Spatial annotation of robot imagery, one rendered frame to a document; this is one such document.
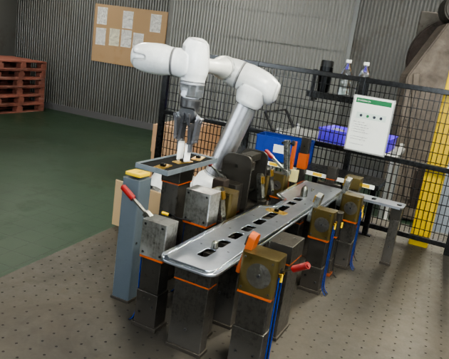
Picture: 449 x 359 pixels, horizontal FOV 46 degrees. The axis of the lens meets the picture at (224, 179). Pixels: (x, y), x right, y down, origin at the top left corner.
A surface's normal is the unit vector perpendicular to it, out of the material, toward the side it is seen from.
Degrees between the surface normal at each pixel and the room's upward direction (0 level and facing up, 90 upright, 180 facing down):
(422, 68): 90
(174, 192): 90
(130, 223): 90
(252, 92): 97
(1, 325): 0
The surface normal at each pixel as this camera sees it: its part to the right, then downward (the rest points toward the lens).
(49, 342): 0.14, -0.96
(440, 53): -0.19, 0.21
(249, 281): -0.45, 0.15
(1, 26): 0.91, 0.22
